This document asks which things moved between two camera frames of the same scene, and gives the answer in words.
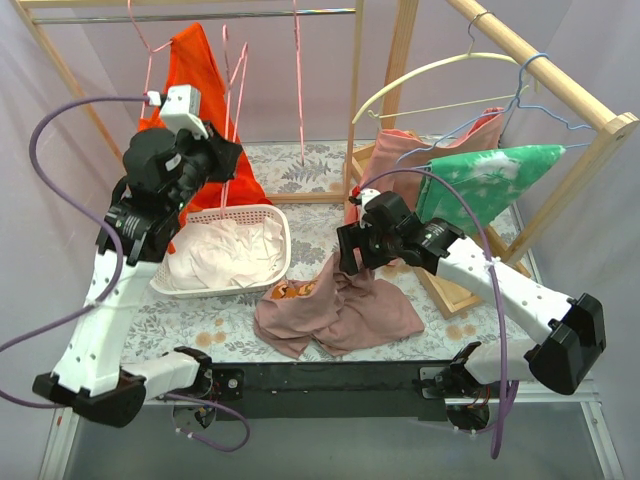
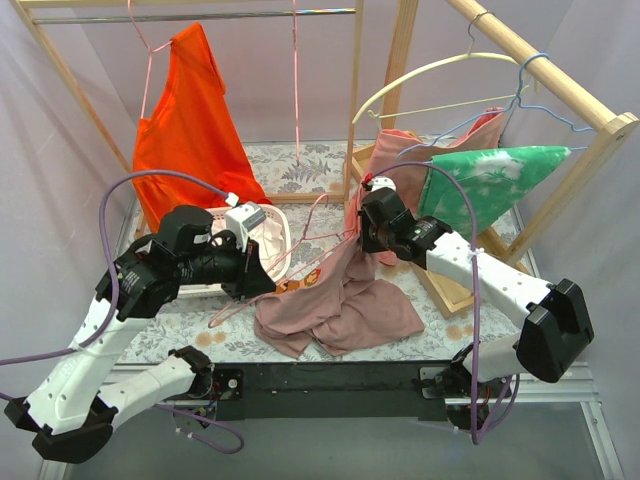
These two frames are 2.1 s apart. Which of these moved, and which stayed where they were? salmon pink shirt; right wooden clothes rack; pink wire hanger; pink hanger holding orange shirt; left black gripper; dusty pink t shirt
Moved: left black gripper; pink wire hanger
Stayed: right wooden clothes rack; pink hanger holding orange shirt; dusty pink t shirt; salmon pink shirt
